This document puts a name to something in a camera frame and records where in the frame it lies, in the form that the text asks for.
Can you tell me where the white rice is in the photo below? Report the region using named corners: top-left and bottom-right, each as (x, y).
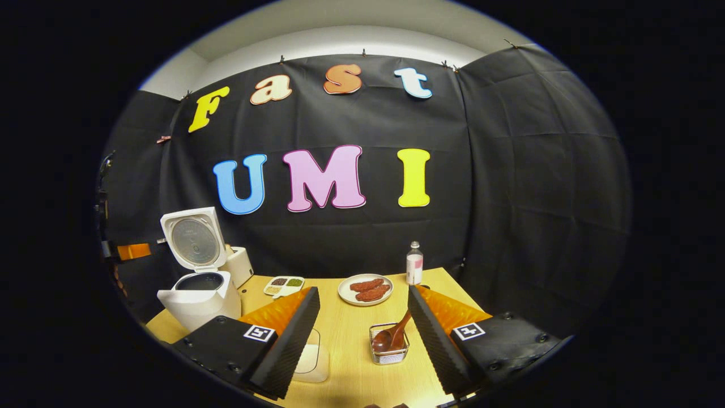
top-left (296, 346), bottom-right (319, 375)

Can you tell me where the clear bottle with pink label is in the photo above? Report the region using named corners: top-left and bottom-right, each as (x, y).
top-left (406, 241), bottom-right (424, 286)

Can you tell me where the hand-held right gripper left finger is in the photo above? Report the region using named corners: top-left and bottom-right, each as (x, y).
top-left (170, 286), bottom-right (321, 401)

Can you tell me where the white rice cooker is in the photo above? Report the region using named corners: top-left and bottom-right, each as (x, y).
top-left (157, 206), bottom-right (242, 333)

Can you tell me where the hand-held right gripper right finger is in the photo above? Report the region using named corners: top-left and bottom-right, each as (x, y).
top-left (408, 284), bottom-right (569, 397)

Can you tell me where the brown wooden spoon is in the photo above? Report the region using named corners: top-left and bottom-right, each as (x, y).
top-left (372, 309), bottom-right (412, 353)

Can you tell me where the metal wire chopstick holder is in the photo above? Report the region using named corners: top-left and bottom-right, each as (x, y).
top-left (369, 322), bottom-right (410, 365)

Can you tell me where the white round plate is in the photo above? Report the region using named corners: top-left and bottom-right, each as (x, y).
top-left (338, 274), bottom-right (394, 307)

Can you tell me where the clear plastic container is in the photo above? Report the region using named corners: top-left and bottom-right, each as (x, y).
top-left (293, 328), bottom-right (330, 383)

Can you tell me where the black backdrop cloth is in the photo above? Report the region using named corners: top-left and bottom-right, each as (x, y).
top-left (96, 42), bottom-right (633, 341)

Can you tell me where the white divided bean dish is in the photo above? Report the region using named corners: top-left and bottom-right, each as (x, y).
top-left (263, 276), bottom-right (305, 298)

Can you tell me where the white toaster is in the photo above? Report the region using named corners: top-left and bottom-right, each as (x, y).
top-left (221, 246), bottom-right (254, 288)

